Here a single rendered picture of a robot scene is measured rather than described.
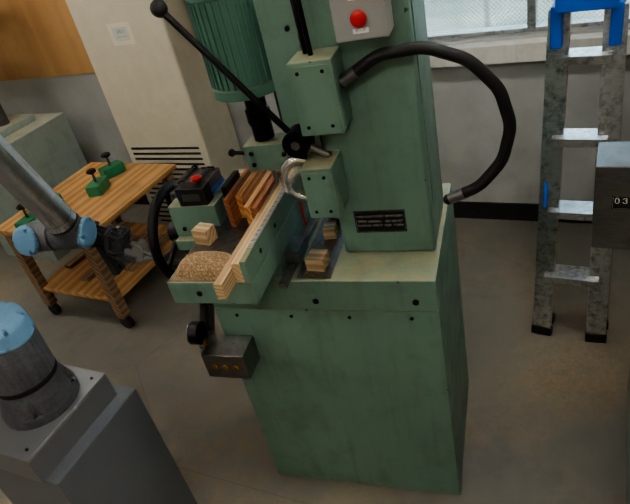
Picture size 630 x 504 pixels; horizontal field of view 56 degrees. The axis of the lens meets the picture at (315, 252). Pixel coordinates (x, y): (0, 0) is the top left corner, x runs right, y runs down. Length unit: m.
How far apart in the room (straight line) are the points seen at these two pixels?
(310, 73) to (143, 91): 1.99
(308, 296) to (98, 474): 0.69
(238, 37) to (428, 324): 0.76
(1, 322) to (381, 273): 0.87
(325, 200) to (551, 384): 1.20
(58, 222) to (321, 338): 0.79
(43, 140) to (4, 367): 2.26
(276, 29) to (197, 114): 1.73
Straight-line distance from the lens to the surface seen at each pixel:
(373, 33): 1.14
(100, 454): 1.66
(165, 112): 3.07
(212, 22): 1.33
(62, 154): 3.72
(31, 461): 1.57
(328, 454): 1.89
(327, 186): 1.25
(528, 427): 2.07
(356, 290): 1.38
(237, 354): 1.54
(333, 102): 1.18
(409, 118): 1.25
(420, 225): 1.38
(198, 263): 1.33
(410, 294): 1.36
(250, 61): 1.34
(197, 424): 2.30
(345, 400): 1.67
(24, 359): 1.53
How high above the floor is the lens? 1.62
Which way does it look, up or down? 33 degrees down
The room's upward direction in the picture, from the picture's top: 14 degrees counter-clockwise
